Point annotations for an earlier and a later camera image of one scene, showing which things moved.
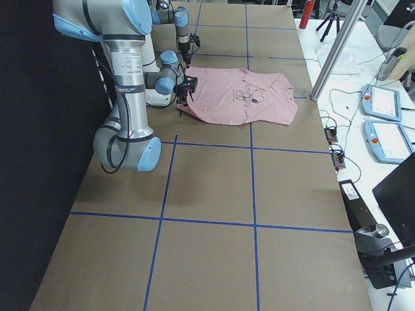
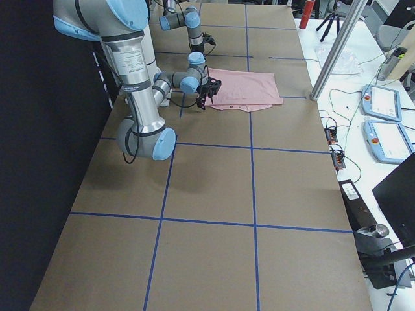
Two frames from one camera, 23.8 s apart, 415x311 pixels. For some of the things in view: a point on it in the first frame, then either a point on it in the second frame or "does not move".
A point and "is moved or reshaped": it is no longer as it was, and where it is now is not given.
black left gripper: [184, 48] -> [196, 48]
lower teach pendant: [389, 141] does not move
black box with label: [358, 216] does not move
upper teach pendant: [382, 102] does not move
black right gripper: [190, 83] -> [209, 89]
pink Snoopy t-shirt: [238, 96] is moved or reshaped
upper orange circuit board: [331, 135] does not move
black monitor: [395, 194] does not move
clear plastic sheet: [346, 65] does not move
